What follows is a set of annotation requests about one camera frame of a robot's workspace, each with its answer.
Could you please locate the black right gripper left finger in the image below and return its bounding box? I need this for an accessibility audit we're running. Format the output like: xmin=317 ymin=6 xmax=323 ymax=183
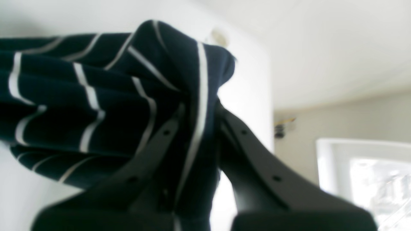
xmin=32 ymin=104 xmax=185 ymax=231

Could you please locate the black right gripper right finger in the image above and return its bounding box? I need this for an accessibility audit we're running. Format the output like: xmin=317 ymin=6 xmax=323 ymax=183
xmin=215 ymin=101 xmax=377 ymax=231

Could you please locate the navy white striped T-shirt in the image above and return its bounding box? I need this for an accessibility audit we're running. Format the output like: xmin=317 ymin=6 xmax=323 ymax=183
xmin=1 ymin=20 xmax=236 ymax=231

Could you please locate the left table grommet hole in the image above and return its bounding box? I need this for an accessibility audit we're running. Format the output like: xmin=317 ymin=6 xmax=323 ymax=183
xmin=209 ymin=28 xmax=230 ymax=48

